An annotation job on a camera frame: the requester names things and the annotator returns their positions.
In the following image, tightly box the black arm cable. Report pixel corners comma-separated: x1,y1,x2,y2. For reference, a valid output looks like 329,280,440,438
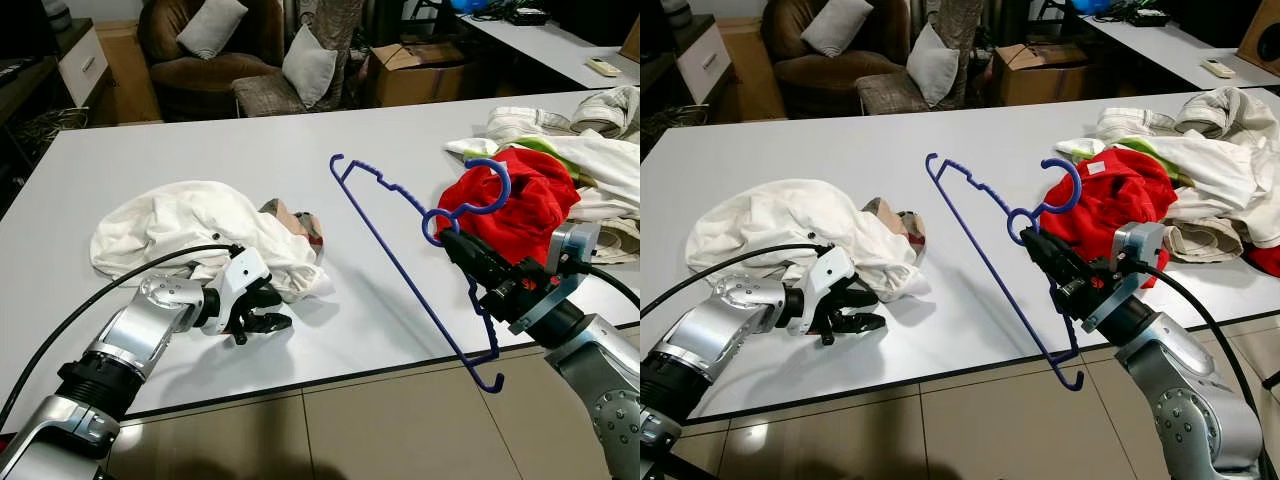
0,243,241,431
640,243,831,321
570,262,641,306
1140,260,1280,480

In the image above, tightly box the brown leather armchair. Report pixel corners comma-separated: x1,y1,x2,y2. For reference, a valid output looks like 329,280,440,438
137,0,286,121
762,0,911,119

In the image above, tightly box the off-white garment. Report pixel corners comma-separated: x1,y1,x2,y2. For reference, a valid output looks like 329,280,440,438
590,215,641,266
1165,215,1246,263

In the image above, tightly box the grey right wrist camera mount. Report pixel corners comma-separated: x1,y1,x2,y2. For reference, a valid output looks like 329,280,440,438
1085,220,1166,333
520,220,603,336

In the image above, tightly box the blue clothes hanger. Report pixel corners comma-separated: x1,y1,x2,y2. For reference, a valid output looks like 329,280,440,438
330,153,513,393
925,153,1086,391

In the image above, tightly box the brown cardboard box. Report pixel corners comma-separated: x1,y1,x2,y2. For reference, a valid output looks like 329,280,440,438
362,42,479,108
990,42,1101,106

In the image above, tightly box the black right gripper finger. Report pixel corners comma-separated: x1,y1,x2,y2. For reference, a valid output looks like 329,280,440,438
1021,240,1079,297
441,229,513,293
440,242,499,301
1022,227,1091,289

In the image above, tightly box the red garment with white label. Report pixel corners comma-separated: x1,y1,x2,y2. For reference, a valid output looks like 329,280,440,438
437,147,581,269
1040,147,1179,289

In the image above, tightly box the white garment with plaid lining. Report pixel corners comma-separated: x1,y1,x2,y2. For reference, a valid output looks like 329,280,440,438
90,180,334,304
685,178,928,303

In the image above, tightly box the white drawer cabinet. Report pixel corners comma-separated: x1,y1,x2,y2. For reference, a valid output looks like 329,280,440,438
680,22,733,106
55,25,111,109

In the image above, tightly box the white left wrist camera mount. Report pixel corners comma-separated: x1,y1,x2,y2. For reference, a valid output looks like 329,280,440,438
795,245,859,336
205,247,273,336

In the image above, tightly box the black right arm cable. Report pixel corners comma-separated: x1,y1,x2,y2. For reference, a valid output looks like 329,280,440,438
1140,260,1280,480
570,262,641,306

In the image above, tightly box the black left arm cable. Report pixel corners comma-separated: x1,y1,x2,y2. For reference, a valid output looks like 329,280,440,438
640,243,831,321
0,243,241,431

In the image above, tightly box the red garment with printed trim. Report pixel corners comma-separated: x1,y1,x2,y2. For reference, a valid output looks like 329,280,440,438
1243,243,1280,279

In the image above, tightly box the green cloth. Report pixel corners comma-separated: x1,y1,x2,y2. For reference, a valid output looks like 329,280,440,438
1115,135,1196,186
510,135,596,189

